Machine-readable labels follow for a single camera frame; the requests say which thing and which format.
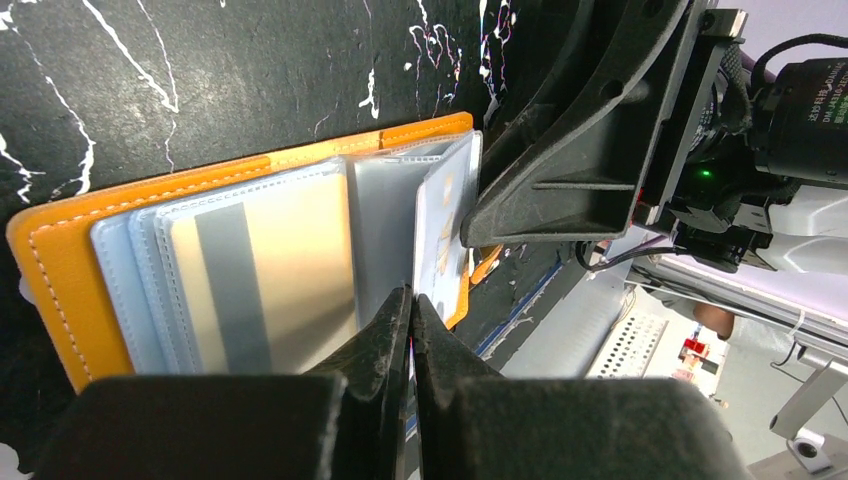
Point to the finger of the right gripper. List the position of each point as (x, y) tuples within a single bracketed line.
[(581, 179), (539, 68)]

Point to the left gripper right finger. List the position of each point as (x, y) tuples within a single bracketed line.
[(475, 423)]

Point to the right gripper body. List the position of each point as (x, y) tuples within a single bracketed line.
[(752, 166)]

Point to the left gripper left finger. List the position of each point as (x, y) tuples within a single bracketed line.
[(342, 419)]

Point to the silver VIP card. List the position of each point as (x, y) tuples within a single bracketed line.
[(446, 195)]

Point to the orange card holder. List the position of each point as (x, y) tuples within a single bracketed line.
[(260, 265)]

